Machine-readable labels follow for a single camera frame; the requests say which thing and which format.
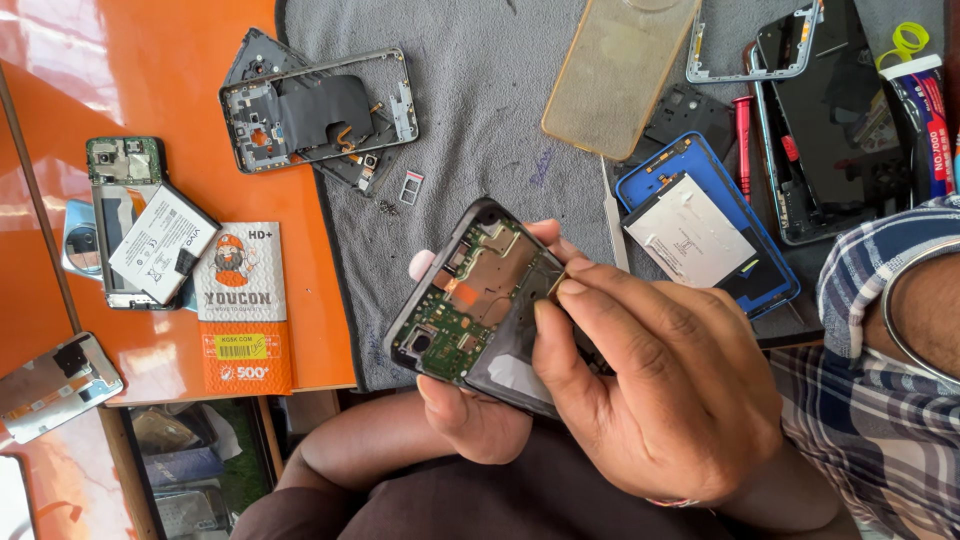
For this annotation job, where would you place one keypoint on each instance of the person's left hand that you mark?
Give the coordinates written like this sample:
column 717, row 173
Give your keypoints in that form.
column 480, row 431

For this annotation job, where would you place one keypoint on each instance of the person's right hand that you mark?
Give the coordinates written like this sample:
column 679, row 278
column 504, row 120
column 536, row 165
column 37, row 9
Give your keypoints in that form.
column 675, row 390

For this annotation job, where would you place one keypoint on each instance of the black phone with exposed motherboard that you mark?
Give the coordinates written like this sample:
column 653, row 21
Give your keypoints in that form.
column 465, row 315

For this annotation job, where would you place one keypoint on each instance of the small gold metal piece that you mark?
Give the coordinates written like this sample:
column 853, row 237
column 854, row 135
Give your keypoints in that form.
column 556, row 286

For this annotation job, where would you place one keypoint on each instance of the person's dark brown trousers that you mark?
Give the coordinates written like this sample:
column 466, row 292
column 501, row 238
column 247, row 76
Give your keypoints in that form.
column 487, row 506

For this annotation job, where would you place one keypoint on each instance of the red thread wristband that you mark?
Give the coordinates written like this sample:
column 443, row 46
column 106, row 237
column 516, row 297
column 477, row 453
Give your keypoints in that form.
column 675, row 502

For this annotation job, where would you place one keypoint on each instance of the white battery with peeled film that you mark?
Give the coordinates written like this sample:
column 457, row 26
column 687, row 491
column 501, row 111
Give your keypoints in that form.
column 690, row 232

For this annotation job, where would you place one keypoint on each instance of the blue phone back housing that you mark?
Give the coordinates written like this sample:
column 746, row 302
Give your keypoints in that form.
column 697, row 154

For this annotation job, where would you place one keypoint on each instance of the small pile of screws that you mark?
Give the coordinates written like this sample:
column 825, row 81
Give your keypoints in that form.
column 388, row 208

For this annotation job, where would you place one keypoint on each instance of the red screwdriver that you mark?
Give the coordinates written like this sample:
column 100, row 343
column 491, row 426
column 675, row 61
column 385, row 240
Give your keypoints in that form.
column 742, row 150

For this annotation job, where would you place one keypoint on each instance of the silver sim tray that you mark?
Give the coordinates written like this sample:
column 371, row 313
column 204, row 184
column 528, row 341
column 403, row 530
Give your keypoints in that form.
column 411, row 187

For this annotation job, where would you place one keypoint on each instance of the orange white cartoon print packet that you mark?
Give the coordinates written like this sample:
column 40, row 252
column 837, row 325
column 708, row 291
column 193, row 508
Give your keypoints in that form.
column 244, row 307

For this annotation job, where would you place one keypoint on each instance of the black plastic phone cover piece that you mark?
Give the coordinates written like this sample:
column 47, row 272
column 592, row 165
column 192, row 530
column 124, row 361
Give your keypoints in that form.
column 690, row 116

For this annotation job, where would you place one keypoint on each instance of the glass showcase with phone parts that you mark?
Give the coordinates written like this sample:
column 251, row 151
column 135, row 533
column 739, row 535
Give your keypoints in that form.
column 195, row 472

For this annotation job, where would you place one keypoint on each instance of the black phone with dark screen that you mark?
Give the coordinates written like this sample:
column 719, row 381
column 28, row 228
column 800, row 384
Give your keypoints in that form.
column 832, row 127

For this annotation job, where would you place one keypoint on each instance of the grey cloth work mat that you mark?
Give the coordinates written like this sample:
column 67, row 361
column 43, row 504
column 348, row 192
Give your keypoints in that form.
column 480, row 112

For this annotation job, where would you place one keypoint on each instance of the clear yellowish phone case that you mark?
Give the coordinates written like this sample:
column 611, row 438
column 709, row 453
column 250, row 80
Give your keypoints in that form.
column 619, row 75

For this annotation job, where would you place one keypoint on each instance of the glue tube red blue label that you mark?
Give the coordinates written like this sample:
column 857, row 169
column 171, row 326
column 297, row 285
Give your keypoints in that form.
column 921, row 127

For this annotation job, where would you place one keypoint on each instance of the white phone battery black tab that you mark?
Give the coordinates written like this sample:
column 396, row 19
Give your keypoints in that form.
column 161, row 244

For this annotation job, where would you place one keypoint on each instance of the silver phone display back panel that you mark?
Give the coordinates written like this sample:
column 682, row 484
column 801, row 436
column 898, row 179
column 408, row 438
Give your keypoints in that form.
column 56, row 382

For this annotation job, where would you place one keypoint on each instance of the light blue phone back cover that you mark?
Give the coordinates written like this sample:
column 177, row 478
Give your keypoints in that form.
column 81, row 240

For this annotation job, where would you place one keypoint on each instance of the opened phone with green board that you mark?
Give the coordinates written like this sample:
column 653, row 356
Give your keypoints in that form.
column 124, row 161

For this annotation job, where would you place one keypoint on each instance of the white phone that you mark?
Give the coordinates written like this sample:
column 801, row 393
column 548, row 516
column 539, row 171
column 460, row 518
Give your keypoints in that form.
column 13, row 502

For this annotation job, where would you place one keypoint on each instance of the silver phone bezel frame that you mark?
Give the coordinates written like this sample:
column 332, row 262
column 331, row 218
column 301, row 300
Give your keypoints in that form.
column 750, row 73

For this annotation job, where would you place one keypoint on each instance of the grey phone frame black coil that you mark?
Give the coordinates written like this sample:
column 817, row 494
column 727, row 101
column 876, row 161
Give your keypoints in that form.
column 322, row 112

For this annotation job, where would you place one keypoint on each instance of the black phone back frame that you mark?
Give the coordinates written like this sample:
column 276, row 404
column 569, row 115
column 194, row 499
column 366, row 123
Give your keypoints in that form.
column 262, row 56

